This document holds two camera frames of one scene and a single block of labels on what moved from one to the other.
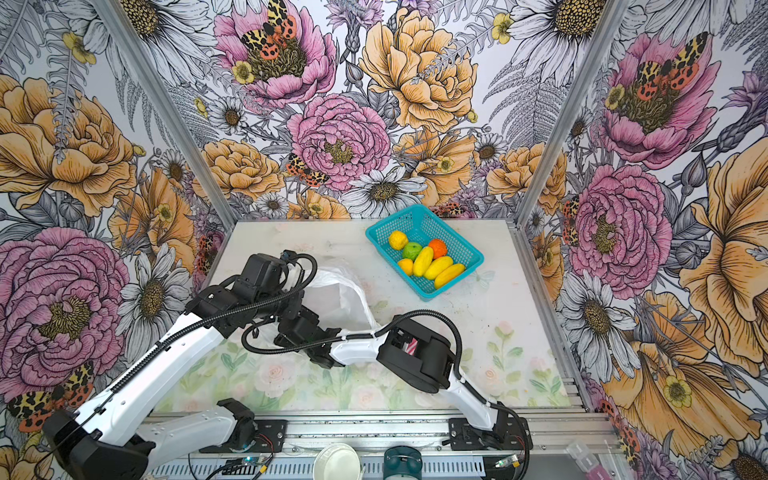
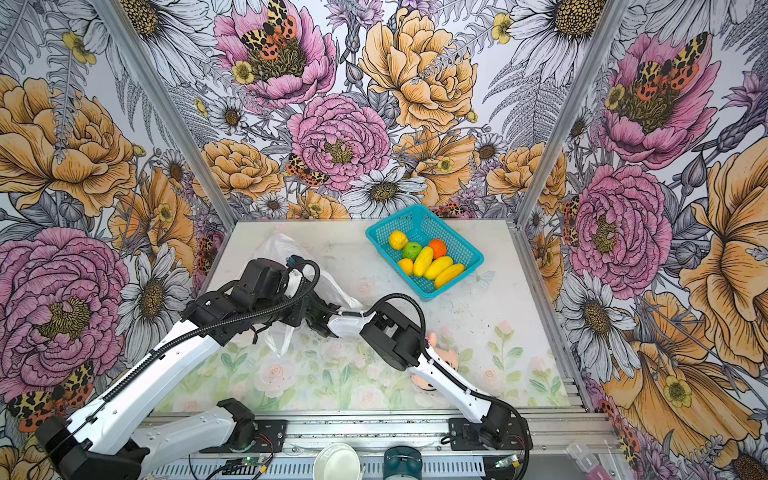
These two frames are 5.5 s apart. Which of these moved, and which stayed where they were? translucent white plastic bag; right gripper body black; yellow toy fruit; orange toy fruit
Moved: right gripper body black; translucent white plastic bag
Stayed: orange toy fruit; yellow toy fruit
